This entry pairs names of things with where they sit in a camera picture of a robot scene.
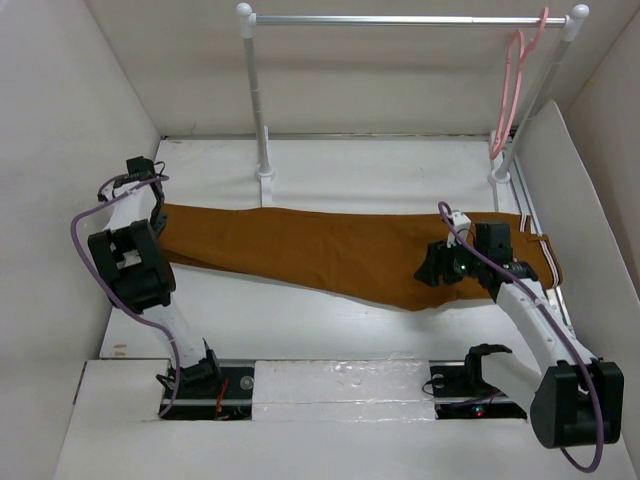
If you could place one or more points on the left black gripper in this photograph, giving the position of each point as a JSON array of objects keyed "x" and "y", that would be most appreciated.
[{"x": 159, "y": 223}]

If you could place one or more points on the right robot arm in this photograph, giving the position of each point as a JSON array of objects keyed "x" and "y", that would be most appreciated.
[{"x": 573, "y": 398}]

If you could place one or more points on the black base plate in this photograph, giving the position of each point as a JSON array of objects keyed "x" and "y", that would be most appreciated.
[
  {"x": 456, "y": 397},
  {"x": 231, "y": 400}
]

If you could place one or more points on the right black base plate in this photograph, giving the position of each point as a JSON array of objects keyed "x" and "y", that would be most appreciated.
[{"x": 456, "y": 397}]

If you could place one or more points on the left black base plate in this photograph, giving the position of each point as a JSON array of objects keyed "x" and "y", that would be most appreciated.
[{"x": 231, "y": 400}]

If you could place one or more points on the brown trousers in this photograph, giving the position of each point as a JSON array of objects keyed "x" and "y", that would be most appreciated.
[{"x": 369, "y": 257}]

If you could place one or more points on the pink plastic hanger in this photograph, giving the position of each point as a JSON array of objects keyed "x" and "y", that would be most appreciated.
[{"x": 516, "y": 54}]

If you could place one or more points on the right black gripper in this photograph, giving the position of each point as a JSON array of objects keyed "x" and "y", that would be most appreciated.
[{"x": 437, "y": 262}]

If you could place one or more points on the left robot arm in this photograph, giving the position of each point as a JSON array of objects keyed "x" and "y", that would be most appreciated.
[{"x": 129, "y": 260}]

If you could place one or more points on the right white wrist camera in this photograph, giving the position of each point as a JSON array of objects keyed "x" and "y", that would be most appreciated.
[{"x": 459, "y": 225}]

